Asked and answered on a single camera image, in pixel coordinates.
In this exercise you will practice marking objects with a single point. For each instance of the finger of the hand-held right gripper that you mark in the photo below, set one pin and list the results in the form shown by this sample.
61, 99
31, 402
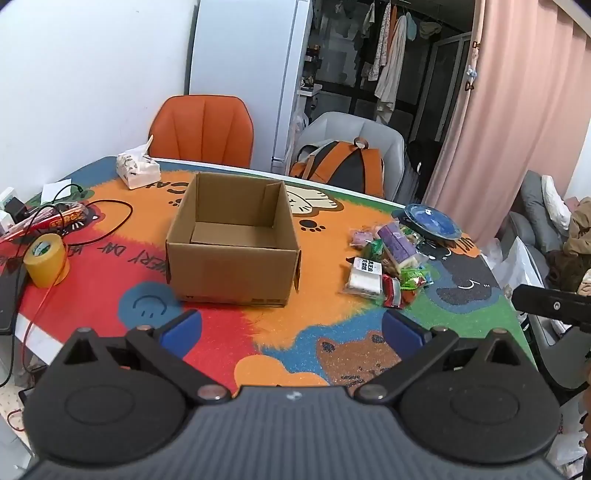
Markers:
554, 305

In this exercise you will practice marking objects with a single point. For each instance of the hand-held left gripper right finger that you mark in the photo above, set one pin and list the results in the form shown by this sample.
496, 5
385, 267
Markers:
402, 330

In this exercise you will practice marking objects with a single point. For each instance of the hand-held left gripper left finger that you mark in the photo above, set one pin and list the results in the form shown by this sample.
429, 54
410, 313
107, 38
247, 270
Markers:
181, 328

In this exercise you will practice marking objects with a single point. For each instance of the white snack packet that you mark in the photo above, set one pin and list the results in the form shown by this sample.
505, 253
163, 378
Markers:
364, 279

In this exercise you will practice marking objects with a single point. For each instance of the brown cardboard box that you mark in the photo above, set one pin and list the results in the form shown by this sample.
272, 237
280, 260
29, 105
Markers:
231, 274

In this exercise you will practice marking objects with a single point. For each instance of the purple wafer packet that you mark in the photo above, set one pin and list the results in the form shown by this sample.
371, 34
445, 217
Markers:
399, 244

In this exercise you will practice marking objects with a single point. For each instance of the small purple snack packet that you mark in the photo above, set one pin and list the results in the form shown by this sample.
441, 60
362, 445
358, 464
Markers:
361, 237

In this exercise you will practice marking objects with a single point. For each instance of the white plastic bag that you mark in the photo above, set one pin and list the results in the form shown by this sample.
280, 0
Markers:
521, 267

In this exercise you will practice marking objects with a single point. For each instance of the colourful cartoon table mat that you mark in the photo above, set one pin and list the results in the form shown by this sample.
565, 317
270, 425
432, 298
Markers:
332, 295

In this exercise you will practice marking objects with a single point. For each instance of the pile of brown clothes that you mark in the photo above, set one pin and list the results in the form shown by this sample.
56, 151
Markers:
579, 230

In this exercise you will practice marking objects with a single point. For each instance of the white pillow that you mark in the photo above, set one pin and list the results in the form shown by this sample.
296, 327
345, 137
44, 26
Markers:
556, 203

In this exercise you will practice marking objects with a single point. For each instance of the grey sofa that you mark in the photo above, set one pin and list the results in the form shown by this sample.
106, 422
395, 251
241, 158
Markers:
531, 203

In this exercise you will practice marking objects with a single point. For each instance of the blue plate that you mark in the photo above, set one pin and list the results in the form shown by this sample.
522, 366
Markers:
431, 221

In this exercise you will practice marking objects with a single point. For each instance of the yellow tape roll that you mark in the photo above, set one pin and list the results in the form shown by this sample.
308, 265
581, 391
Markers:
46, 268

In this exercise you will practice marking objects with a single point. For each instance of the long red snack packet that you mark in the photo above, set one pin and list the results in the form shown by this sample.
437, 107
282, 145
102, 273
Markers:
64, 217

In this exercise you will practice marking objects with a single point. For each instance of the patterned tissue pack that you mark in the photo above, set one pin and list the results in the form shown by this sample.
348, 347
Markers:
136, 171

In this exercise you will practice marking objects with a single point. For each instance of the black flat device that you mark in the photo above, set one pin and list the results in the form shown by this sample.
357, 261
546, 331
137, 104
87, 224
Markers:
11, 295

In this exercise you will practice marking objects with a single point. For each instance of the orange and black backpack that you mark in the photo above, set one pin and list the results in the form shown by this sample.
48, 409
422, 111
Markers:
341, 166

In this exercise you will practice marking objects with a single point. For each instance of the white paper sheet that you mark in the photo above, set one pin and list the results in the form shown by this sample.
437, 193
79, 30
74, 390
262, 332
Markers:
53, 191

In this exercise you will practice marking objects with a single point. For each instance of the pink curtain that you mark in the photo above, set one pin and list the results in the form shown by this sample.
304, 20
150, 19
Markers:
517, 115

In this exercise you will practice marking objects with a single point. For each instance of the orange chair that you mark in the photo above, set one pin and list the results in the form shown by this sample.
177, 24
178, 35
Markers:
203, 129

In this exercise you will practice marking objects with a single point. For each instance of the black charger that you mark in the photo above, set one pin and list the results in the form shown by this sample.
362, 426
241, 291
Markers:
17, 208

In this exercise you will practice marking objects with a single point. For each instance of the grey chair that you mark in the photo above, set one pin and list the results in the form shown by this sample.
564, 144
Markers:
351, 127

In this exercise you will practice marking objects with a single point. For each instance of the white power strip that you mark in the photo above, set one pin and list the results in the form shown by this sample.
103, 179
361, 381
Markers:
4, 196

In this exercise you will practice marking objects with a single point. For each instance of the white hanging garment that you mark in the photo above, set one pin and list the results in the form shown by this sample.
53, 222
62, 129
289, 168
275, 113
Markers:
390, 78

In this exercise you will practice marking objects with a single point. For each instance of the floral hanging garment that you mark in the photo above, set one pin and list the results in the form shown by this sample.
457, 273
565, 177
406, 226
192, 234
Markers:
382, 50

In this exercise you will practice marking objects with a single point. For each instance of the white refrigerator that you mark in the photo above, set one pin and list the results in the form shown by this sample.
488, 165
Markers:
244, 55

